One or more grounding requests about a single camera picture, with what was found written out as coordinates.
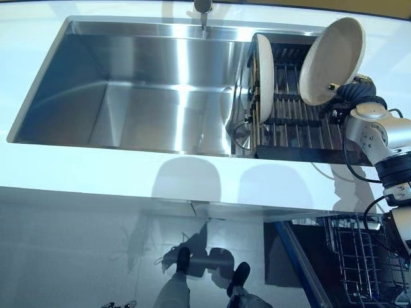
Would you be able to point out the grey robot leg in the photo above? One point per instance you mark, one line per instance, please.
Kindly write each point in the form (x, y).
(170, 292)
(250, 300)

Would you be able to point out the grey robot right leg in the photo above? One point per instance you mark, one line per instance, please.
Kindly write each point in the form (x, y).
(250, 300)

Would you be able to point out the dishwasher with rack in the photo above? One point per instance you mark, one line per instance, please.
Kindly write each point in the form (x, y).
(346, 219)

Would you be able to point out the cream round plate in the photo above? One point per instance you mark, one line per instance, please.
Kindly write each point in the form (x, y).
(330, 57)
(265, 80)

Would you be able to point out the grey robot left leg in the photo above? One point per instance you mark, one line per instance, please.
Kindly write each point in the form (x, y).
(170, 292)

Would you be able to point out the dark robot right foot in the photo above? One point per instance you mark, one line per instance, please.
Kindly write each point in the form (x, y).
(239, 277)

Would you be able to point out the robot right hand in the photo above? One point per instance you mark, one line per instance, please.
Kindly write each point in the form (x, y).
(358, 91)

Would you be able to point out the chrome gooseneck kitchen faucet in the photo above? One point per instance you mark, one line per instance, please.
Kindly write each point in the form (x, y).
(203, 6)

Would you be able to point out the black dish drying rack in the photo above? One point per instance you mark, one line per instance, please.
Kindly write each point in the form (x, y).
(295, 128)

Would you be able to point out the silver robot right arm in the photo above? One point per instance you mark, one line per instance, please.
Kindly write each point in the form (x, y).
(372, 131)

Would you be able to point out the stainless steel sink basin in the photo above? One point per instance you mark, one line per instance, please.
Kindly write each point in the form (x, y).
(128, 96)

